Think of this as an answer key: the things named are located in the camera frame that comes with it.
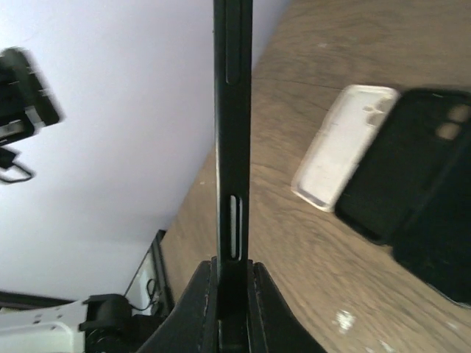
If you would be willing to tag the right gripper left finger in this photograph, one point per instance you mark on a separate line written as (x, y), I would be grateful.
(192, 326)

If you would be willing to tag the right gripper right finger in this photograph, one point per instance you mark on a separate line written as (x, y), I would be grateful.
(272, 327)

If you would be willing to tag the black phone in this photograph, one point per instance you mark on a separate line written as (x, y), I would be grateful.
(232, 33)
(435, 244)

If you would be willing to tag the black phone case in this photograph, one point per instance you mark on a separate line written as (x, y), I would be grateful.
(401, 163)

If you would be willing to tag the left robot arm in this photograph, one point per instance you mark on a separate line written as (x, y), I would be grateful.
(99, 323)

